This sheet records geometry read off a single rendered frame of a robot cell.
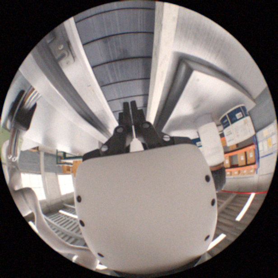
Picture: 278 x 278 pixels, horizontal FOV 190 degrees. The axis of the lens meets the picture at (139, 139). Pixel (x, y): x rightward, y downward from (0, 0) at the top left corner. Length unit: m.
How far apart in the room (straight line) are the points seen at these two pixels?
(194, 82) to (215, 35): 0.15
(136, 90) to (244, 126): 0.44
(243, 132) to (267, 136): 3.86
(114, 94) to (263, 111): 4.41
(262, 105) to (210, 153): 4.18
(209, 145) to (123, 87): 0.31
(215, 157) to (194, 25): 0.36
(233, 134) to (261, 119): 3.96
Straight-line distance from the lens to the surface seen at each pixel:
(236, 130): 0.46
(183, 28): 0.19
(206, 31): 0.23
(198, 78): 0.19
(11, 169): 0.63
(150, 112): 0.16
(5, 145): 0.79
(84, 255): 0.53
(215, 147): 0.34
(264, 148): 4.36
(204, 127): 0.35
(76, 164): 2.11
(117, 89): 0.15
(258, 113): 4.40
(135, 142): 0.25
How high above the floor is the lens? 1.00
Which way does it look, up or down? 16 degrees down
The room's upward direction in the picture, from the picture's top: 170 degrees clockwise
